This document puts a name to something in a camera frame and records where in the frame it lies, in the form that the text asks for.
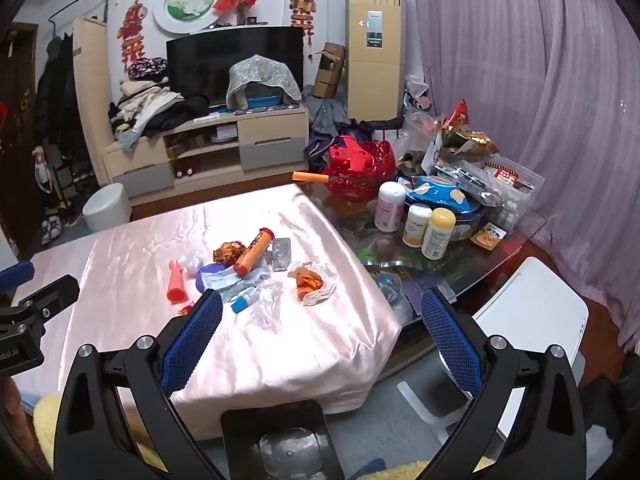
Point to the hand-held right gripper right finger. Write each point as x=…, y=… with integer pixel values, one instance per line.
x=450, y=342

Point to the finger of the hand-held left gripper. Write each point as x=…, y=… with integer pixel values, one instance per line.
x=50, y=295
x=15, y=275

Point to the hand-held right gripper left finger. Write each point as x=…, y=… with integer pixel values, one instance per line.
x=192, y=345

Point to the small red candy wrapper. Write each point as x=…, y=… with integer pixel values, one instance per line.
x=186, y=308

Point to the pink plastic bottle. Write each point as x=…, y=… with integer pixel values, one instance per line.
x=176, y=285

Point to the small blue dropper bottle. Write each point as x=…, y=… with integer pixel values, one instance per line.
x=244, y=303

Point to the white printed wrapper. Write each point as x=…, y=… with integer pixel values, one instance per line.
x=225, y=280

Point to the purple round lid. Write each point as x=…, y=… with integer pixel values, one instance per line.
x=210, y=270

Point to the clear plastic wrap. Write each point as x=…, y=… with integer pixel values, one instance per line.
x=267, y=310

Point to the clear plastic capsule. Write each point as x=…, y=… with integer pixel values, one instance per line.
x=191, y=261

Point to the orange foil wrapper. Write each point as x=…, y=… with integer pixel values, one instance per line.
x=227, y=252

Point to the orange tablet tube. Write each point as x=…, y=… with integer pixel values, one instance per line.
x=252, y=254

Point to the silver blister pack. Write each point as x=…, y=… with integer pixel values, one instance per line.
x=279, y=255

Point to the orange peel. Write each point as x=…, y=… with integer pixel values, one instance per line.
x=326, y=296

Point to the white shoes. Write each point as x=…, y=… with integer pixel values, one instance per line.
x=50, y=227

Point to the yellow fuzzy cloth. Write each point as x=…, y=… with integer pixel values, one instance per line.
x=45, y=420

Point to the white plastic chair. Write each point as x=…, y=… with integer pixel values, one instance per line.
x=540, y=310

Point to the white waste bin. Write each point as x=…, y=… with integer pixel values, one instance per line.
x=105, y=210

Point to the yellow capped white bottle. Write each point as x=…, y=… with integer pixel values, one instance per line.
x=437, y=237

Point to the pink satin cloth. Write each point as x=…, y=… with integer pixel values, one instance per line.
x=300, y=350

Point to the orange sachet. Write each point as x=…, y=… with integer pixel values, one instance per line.
x=487, y=237

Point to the dark wooden door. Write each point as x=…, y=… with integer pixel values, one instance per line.
x=20, y=160

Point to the blue round cookie tin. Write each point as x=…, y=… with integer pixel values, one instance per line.
x=465, y=225

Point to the white bottle orange label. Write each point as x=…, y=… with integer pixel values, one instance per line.
x=416, y=227

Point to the white bottle pink label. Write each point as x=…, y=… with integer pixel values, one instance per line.
x=390, y=210

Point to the clear plastic storage box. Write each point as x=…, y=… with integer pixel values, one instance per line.
x=515, y=200

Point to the silver foil packets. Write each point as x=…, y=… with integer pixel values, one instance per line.
x=465, y=175

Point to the dark hanging coats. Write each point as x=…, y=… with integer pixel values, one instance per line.
x=55, y=95

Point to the red openwork basket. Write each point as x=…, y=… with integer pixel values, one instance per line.
x=350, y=187

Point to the beige folded mattress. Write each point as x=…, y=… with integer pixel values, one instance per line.
x=90, y=100

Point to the gold and red snack bags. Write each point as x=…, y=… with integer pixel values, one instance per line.
x=470, y=137

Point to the clear plastic bag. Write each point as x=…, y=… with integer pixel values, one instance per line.
x=415, y=132

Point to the pile of clothes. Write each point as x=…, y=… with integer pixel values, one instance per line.
x=150, y=105

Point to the beige television cabinet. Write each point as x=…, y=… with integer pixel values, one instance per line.
x=270, y=127

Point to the white plastic bag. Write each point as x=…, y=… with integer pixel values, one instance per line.
x=417, y=92

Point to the grey crumpled clothes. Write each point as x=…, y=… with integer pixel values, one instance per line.
x=325, y=112

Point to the beige standing air conditioner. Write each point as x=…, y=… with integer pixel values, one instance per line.
x=375, y=85

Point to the purple curtain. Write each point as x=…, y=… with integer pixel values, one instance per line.
x=525, y=85

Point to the black flat television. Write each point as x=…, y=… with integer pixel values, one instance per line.
x=200, y=70

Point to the grey lace cloth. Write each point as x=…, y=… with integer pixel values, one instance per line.
x=260, y=72

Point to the black coat rack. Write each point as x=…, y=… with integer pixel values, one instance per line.
x=106, y=5

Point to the brown cardboard box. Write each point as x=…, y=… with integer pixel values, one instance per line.
x=330, y=67

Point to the red hanging ornament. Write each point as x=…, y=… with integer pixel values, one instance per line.
x=300, y=2

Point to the red fish wall decoration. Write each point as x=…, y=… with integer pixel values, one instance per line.
x=132, y=25

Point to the round lotus wall painting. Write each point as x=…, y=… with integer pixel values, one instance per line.
x=187, y=0

